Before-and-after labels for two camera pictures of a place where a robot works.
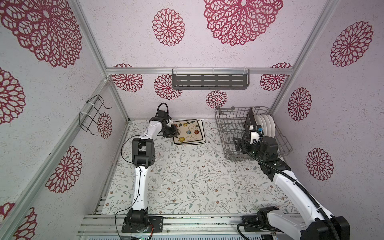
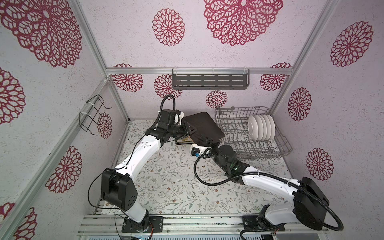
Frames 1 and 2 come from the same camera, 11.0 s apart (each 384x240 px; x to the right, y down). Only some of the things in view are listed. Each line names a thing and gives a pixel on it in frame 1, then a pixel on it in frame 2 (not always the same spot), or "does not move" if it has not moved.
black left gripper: x=174 y=131 -> x=186 y=132
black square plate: x=250 y=120 -> x=206 y=128
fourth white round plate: x=272 y=125 does not move
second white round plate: x=263 y=123 does not move
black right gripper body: x=252 y=150 -> x=216 y=153
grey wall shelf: x=210 y=78 does not move
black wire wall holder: x=94 y=104 does not move
